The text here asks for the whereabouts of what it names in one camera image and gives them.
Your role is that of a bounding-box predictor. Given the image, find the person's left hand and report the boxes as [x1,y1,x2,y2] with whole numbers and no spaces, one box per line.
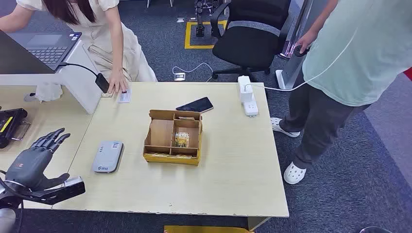
[107,69,129,95]

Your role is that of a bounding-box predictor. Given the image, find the person's right hand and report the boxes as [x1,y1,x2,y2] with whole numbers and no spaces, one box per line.
[296,30,318,54]

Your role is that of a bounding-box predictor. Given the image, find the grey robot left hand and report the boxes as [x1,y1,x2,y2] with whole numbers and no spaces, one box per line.
[4,128,71,192]

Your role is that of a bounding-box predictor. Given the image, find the black round handle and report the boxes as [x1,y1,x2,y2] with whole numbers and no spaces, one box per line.
[293,45,311,58]

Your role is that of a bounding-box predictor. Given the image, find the white ID card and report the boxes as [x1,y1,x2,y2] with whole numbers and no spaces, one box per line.
[117,89,133,103]

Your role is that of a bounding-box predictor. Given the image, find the hotel key card autumn trees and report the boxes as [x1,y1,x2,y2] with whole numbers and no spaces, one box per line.
[174,132,190,149]

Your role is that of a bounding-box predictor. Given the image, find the person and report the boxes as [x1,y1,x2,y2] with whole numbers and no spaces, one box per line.
[0,0,158,95]
[270,0,412,185]

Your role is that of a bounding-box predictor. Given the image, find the grey card reader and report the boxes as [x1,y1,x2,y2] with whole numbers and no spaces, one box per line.
[91,140,124,174]

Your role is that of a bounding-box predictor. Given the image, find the black power adapter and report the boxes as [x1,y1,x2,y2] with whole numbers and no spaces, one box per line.
[95,73,110,94]

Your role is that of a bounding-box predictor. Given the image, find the silver floor stand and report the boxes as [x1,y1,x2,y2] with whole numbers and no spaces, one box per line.
[275,0,314,90]

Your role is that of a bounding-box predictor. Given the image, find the white laptop riser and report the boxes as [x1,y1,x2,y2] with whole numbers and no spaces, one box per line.
[0,40,103,115]

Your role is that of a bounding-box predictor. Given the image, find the black device with yellow label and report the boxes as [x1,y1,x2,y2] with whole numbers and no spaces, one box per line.
[0,108,32,149]

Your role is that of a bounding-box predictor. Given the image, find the black office chair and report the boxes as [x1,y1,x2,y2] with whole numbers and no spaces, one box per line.
[210,0,292,83]

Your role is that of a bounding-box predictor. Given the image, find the wooden compartment box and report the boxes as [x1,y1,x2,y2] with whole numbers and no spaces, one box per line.
[143,109,204,166]

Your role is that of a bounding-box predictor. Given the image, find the white crumpled tissue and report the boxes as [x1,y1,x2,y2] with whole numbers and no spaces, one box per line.
[34,83,63,103]

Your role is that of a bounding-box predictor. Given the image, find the dark grey laptop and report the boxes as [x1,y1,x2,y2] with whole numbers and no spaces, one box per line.
[0,30,83,75]

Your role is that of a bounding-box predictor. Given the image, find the white charger plug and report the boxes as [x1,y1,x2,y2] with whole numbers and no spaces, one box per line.
[240,84,254,103]

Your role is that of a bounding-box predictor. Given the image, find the black smartphone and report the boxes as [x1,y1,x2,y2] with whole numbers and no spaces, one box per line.
[175,97,214,114]

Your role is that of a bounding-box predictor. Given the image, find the yellow floor tape square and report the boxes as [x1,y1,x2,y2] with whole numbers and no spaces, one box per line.
[184,19,227,50]

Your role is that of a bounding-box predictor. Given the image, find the white power strip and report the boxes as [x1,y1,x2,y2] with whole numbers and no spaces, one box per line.
[237,75,259,118]

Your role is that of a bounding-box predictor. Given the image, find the white clog shoe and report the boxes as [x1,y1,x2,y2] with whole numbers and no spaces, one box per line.
[270,117,301,138]
[283,162,307,185]

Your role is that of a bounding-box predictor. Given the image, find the black equipment base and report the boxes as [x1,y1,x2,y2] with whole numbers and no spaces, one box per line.
[194,0,223,38]

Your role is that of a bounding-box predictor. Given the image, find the yellow board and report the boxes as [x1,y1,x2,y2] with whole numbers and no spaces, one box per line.
[163,225,255,233]

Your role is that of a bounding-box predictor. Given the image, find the black laptop power cable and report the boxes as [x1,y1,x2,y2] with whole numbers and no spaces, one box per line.
[58,62,99,78]

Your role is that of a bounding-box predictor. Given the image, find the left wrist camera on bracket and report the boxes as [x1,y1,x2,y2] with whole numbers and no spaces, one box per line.
[25,176,86,206]

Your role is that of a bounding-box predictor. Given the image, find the white charging cable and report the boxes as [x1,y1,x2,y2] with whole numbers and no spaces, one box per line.
[244,27,360,93]

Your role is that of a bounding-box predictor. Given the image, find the white floor cable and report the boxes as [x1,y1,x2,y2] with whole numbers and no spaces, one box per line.
[172,62,215,83]

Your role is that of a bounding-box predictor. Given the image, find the metal ring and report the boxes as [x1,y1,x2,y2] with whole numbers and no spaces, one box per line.
[359,226,395,233]

